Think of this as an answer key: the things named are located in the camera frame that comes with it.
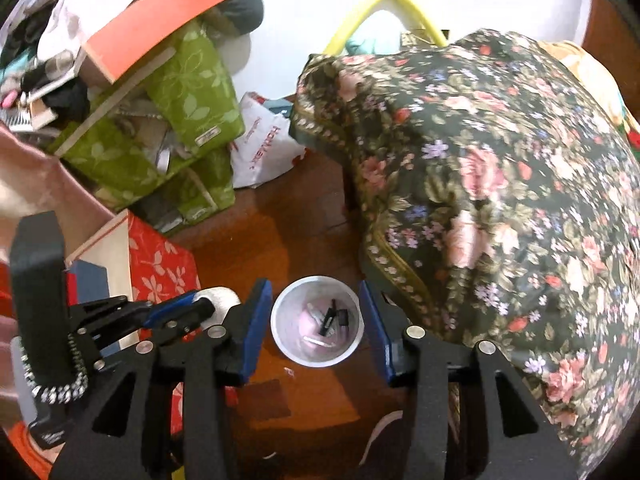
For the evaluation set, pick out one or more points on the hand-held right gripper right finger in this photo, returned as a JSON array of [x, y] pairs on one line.
[[380, 340]]

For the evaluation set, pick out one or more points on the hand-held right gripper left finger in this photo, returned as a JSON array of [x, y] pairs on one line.
[[252, 335]]

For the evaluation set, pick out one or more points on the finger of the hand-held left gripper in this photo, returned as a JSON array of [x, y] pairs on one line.
[[170, 306], [195, 315]]

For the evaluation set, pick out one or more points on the white rounded item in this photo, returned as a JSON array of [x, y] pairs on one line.
[[225, 302]]

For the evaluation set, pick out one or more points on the small black cylinder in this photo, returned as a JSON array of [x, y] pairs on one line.
[[344, 319]]

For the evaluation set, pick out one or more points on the white waste bin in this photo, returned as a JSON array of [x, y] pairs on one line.
[[290, 310]]

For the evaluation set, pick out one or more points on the black clip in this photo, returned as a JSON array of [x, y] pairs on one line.
[[327, 317]]

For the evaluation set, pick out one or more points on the white tube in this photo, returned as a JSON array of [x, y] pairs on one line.
[[317, 342]]

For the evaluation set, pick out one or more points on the red floral box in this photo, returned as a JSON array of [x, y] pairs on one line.
[[160, 270]]

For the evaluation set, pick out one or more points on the dark shoe with white sole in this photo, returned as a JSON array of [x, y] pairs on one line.
[[385, 425]]

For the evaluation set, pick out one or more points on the green leaf print bag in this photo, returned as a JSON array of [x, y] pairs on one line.
[[110, 155], [195, 95]]

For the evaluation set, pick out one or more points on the white plastic bag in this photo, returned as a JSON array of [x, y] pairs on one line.
[[265, 145]]

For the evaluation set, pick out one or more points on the dark floral blanket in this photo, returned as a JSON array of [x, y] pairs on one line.
[[500, 185]]

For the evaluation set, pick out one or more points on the orange box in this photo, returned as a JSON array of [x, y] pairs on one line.
[[150, 15]]

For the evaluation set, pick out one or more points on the yellow cartoon print quilt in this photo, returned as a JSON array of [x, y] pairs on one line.
[[600, 75]]

